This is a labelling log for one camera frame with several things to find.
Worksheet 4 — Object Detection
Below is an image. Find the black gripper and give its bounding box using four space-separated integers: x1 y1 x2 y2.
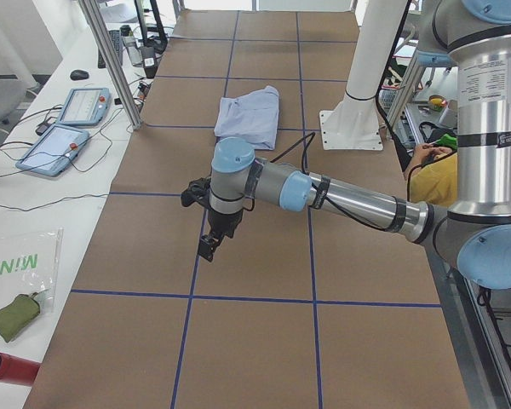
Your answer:
198 209 244 262

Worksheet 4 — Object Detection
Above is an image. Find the light blue striped shirt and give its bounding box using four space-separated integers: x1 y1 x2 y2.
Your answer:
214 85 279 150

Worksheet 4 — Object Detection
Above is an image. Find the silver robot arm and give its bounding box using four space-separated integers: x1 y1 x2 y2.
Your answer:
182 1 511 289

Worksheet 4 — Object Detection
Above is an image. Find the brown paper table mat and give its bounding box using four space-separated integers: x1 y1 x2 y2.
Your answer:
26 11 469 408

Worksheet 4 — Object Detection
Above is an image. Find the lower blue teach pendant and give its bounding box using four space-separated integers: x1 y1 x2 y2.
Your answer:
15 124 89 176

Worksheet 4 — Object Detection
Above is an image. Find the blue teach pendant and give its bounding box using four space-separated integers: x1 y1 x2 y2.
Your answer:
15 124 89 176
56 88 111 127

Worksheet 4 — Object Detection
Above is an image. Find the upper blue teach pendant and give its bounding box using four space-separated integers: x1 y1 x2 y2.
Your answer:
56 88 111 127

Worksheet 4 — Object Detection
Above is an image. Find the clear bag with MiNi print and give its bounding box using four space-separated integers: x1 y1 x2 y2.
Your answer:
0 228 63 314

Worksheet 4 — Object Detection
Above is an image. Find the green fabric pouch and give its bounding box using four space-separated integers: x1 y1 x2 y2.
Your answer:
0 292 41 343

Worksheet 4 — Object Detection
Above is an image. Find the black computer mouse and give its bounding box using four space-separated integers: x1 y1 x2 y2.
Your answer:
70 69 89 81

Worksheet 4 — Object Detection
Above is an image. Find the black keyboard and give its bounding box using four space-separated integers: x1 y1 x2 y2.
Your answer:
96 29 123 69

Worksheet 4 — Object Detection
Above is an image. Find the person in yellow shirt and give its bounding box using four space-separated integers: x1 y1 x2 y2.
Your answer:
404 143 457 207

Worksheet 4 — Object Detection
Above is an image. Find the red cylinder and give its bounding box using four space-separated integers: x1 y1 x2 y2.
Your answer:
0 352 40 386

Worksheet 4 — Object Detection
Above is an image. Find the grey office chair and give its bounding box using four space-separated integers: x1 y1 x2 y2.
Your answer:
0 79 27 122

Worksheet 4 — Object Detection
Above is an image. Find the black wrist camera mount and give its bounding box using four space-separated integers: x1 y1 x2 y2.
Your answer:
181 176 211 209

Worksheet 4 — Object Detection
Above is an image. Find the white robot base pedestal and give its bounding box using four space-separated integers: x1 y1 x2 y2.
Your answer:
319 0 410 151

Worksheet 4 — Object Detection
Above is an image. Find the aluminium frame post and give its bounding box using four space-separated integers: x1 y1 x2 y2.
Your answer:
78 0 142 130

